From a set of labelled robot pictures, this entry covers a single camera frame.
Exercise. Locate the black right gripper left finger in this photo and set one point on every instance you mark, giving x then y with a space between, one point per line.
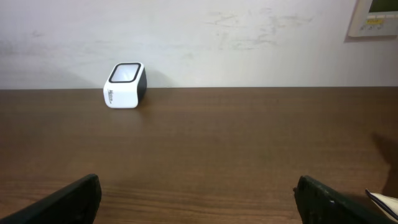
78 202

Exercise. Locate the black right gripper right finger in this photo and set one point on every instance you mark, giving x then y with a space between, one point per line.
317 203

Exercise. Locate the yellow snack bag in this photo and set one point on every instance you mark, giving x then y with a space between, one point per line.
388 205

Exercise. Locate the beige wall control panel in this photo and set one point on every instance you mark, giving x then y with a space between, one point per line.
374 18

